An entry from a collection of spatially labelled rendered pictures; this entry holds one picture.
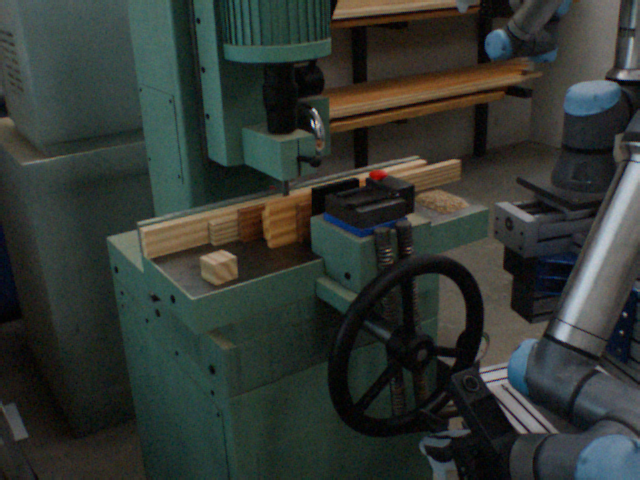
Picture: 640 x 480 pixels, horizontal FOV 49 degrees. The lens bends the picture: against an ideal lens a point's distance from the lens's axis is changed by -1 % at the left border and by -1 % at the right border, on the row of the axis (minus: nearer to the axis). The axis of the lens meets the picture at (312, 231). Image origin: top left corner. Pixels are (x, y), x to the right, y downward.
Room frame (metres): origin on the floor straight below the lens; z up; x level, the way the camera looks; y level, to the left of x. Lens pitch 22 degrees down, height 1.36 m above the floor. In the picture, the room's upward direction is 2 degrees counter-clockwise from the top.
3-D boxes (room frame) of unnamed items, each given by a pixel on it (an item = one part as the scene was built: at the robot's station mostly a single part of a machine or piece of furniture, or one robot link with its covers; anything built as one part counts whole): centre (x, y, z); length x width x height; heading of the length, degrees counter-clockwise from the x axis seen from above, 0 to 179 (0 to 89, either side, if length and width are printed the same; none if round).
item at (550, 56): (1.86, -0.61, 1.12); 0.11 x 0.08 x 0.11; 121
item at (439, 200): (1.25, -0.25, 0.91); 0.10 x 0.07 x 0.02; 32
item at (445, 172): (1.25, -0.07, 0.92); 0.56 x 0.02 x 0.04; 122
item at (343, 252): (1.03, -0.09, 0.92); 0.15 x 0.13 x 0.09; 122
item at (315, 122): (1.35, 0.01, 1.02); 0.12 x 0.03 x 0.12; 32
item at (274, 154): (1.19, 0.05, 1.03); 0.14 x 0.07 x 0.09; 32
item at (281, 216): (1.14, -0.03, 0.94); 0.25 x 0.01 x 0.08; 122
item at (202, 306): (1.11, -0.05, 0.87); 0.61 x 0.30 x 0.06; 122
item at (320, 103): (1.42, 0.01, 1.02); 0.09 x 0.07 x 0.12; 122
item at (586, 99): (1.58, -0.65, 0.98); 0.13 x 0.12 x 0.14; 121
